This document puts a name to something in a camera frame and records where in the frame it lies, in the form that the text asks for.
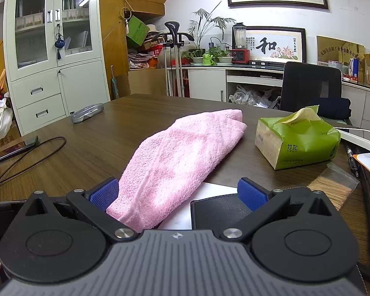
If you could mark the grey glasses case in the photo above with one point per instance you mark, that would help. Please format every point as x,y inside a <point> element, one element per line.
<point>86,112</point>

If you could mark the framed calligraphy with lotus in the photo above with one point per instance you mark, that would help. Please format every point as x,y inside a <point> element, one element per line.
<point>274,44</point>

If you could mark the pink towel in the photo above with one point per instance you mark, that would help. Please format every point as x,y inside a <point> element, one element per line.
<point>178,160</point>

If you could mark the white metal filing cabinet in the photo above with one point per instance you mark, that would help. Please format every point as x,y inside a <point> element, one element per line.
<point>77,83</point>

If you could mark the black leather notebook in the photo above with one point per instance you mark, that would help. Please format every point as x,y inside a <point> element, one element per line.
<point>215,212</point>

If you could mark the pile of clothes and hats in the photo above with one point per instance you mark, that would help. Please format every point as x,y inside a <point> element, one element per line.
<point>141,58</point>

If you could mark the red blender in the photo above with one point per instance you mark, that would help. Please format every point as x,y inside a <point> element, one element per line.
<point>240,55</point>

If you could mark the green tissue pack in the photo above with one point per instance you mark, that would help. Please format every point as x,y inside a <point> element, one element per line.
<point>296,141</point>

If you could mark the green cardboard box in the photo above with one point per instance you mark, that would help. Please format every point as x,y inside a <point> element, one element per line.
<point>137,30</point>

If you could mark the gold plaque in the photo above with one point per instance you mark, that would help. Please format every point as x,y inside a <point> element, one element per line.
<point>330,49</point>

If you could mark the clear plastic bags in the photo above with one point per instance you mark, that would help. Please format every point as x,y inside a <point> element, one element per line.
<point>243,97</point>

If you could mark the small potted green plant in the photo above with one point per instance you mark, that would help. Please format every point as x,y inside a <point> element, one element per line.
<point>225,59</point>

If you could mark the blue white small box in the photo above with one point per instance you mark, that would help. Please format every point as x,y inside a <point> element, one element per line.
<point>354,67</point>

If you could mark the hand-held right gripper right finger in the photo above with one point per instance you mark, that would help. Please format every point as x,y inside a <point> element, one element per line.
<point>251,192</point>

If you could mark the hanging dreamcatcher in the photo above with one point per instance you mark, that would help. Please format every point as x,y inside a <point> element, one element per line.
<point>127,26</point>

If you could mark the printed cardboard box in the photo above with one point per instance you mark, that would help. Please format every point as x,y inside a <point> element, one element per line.
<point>6,140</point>

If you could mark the blue hanging ornament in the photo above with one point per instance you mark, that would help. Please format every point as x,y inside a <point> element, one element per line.
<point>59,43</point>

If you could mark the black office chair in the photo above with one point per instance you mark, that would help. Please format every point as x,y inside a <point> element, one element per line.
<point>308,83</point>

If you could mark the black smartphone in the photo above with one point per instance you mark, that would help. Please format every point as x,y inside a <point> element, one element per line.
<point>18,148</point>

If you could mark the black pen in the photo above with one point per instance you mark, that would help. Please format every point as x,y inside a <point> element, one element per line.
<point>353,162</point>

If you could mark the white paper sheet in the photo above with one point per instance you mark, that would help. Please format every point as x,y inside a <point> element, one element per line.
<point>209,191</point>

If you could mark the tall potted palm plant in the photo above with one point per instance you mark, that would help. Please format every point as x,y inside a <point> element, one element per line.
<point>198,60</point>

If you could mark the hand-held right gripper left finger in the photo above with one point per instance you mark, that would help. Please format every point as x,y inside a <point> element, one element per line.
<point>103,192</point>

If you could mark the white plastic bag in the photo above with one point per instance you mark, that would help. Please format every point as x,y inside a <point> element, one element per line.
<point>0,123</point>

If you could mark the small green bag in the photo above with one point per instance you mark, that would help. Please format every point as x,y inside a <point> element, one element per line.
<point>208,59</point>

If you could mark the brown cardboard box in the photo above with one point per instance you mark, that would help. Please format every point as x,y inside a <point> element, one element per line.
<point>146,81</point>

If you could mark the clear bag of toothpicks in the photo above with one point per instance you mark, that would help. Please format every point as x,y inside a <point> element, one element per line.
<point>330,188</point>

